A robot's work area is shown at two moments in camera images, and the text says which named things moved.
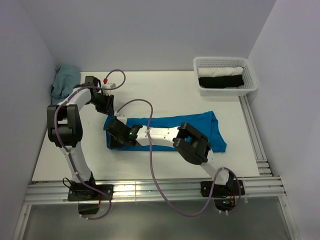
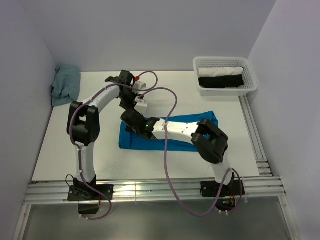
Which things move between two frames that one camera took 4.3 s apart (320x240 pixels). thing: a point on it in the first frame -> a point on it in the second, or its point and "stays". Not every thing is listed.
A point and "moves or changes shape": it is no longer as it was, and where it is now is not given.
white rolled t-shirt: (215, 71) stays
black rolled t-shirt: (221, 81) stays
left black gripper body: (101, 102) -> (127, 100)
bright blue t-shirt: (206, 122) moves or changes shape
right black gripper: (113, 144) -> (129, 129)
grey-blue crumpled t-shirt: (66, 77) stays
